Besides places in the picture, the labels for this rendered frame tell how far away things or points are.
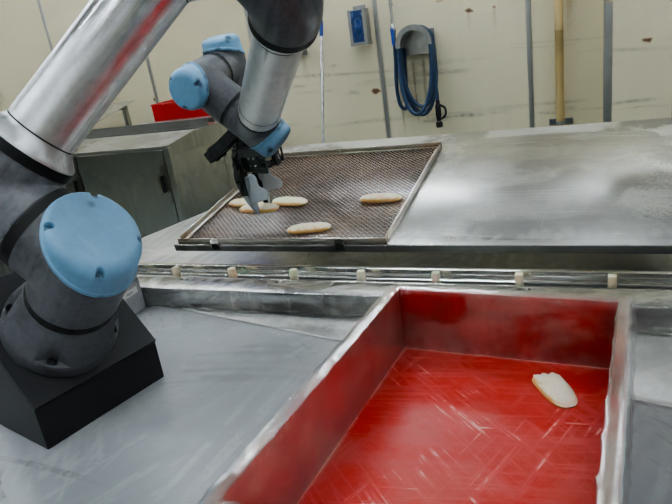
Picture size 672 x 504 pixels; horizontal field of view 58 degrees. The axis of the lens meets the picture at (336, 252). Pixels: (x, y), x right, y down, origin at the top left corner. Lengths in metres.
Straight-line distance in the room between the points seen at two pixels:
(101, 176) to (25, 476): 3.52
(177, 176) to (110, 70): 3.17
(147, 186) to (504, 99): 2.60
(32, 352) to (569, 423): 0.66
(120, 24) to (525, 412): 0.66
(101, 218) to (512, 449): 0.54
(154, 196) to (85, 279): 3.33
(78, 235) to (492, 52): 4.18
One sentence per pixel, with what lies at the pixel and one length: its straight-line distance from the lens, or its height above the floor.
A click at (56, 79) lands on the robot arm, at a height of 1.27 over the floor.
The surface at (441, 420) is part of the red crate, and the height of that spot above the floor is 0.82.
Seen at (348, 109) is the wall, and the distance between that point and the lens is 5.06.
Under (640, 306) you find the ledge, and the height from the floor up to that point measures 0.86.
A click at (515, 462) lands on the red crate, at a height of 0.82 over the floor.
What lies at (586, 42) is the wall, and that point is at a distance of 4.66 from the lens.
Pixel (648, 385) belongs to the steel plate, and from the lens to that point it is 0.86.
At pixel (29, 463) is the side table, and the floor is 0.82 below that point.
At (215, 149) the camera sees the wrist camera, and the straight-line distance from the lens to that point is 1.30.
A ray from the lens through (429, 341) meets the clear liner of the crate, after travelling 0.91.
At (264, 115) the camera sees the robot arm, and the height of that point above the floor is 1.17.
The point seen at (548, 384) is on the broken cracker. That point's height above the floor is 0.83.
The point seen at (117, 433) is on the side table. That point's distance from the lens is 0.90.
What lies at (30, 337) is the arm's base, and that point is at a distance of 0.87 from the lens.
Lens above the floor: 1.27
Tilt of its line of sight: 19 degrees down
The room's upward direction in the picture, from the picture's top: 8 degrees counter-clockwise
